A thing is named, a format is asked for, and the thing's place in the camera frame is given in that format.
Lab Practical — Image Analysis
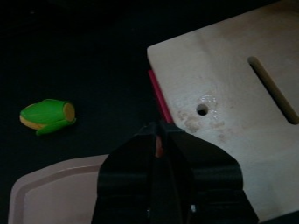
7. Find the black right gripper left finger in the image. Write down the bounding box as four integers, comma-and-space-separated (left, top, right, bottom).
90, 122, 161, 224

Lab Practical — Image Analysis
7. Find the pink cutting board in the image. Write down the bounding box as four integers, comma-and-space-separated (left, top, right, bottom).
6, 153, 110, 224

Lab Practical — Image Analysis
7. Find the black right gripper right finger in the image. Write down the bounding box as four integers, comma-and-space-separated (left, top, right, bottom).
156, 120, 258, 224

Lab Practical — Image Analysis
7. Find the toy corn with green husk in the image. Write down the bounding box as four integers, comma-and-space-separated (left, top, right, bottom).
18, 98, 78, 137

